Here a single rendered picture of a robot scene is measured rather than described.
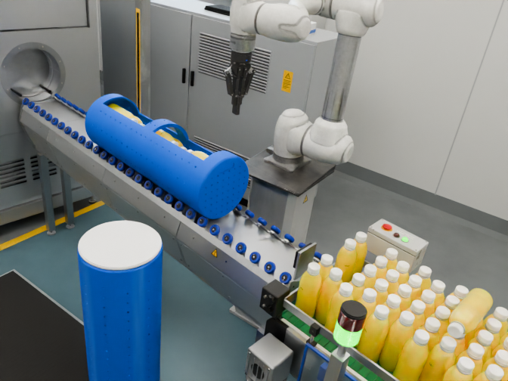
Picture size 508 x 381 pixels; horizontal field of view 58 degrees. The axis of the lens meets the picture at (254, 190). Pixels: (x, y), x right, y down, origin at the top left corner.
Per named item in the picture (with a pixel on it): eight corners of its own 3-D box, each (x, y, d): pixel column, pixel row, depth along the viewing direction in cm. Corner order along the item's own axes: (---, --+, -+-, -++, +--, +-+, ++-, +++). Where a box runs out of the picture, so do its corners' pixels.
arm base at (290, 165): (277, 147, 247) (279, 137, 244) (312, 161, 236) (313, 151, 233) (256, 158, 235) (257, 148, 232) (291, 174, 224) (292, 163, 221)
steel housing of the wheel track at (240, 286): (66, 141, 317) (61, 93, 300) (315, 320, 195) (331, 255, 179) (23, 151, 298) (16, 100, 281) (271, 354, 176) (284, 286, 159)
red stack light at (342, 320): (346, 309, 117) (349, 298, 115) (367, 323, 114) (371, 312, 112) (332, 321, 113) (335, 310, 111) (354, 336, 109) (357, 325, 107)
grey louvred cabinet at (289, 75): (144, 130, 505) (144, -12, 435) (314, 203, 407) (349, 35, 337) (103, 143, 465) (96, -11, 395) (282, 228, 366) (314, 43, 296)
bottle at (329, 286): (320, 326, 153) (331, 284, 144) (311, 312, 159) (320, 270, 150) (339, 323, 156) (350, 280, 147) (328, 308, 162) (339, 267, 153)
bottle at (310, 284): (305, 302, 163) (315, 261, 154) (317, 316, 158) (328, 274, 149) (289, 308, 159) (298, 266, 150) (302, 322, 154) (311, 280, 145)
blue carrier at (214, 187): (134, 137, 255) (131, 88, 240) (247, 205, 206) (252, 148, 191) (87, 152, 236) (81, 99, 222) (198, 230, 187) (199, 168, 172)
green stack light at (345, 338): (342, 323, 120) (346, 310, 117) (363, 338, 116) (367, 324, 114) (328, 336, 115) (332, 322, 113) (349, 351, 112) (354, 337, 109)
